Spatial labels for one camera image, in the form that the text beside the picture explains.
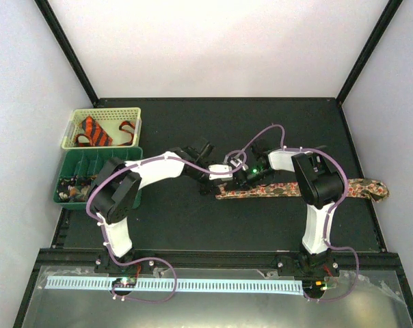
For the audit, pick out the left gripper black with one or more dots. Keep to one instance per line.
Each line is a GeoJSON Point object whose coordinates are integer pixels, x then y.
{"type": "Point", "coordinates": [208, 188]}

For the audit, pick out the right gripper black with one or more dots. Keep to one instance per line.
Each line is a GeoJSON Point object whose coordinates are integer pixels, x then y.
{"type": "Point", "coordinates": [243, 180]}

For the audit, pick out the floral patterned tie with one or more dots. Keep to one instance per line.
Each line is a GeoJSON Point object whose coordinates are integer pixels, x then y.
{"type": "Point", "coordinates": [364, 188]}

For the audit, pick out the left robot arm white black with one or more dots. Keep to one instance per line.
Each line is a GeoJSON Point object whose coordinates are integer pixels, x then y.
{"type": "Point", "coordinates": [113, 191]}

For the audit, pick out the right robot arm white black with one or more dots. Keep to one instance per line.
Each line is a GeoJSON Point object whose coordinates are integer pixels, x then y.
{"type": "Point", "coordinates": [322, 185]}

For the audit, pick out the orange navy striped tie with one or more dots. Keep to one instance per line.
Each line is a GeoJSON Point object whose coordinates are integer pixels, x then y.
{"type": "Point", "coordinates": [95, 136]}

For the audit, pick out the green divided organizer tray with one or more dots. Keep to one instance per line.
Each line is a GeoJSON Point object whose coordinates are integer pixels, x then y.
{"type": "Point", "coordinates": [88, 162]}

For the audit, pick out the cream perforated basket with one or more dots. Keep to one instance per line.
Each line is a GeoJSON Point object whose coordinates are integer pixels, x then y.
{"type": "Point", "coordinates": [109, 119]}

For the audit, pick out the dark floral rolled tie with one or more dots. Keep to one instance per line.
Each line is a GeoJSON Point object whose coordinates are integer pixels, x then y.
{"type": "Point", "coordinates": [74, 188]}

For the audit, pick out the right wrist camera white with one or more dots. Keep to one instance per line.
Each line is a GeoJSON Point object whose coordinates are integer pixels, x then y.
{"type": "Point", "coordinates": [235, 161]}

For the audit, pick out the white slotted cable duct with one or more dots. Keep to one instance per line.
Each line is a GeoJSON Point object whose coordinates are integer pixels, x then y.
{"type": "Point", "coordinates": [280, 287]}

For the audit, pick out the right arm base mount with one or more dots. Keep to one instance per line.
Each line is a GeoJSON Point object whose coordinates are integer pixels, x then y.
{"type": "Point", "coordinates": [295, 264]}

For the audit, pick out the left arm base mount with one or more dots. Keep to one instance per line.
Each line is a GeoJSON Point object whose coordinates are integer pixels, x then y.
{"type": "Point", "coordinates": [129, 264]}

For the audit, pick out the black aluminium front rail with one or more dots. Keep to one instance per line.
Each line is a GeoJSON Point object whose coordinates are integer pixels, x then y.
{"type": "Point", "coordinates": [208, 259]}

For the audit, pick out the right black frame post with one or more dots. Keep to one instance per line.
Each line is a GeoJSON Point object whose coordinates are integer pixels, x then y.
{"type": "Point", "coordinates": [370, 45]}

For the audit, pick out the black frame post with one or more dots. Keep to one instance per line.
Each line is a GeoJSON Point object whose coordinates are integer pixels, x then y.
{"type": "Point", "coordinates": [370, 45]}
{"type": "Point", "coordinates": [58, 32]}

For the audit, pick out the left black frame post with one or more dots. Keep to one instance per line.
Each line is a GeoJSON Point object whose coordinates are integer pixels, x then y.
{"type": "Point", "coordinates": [58, 32]}

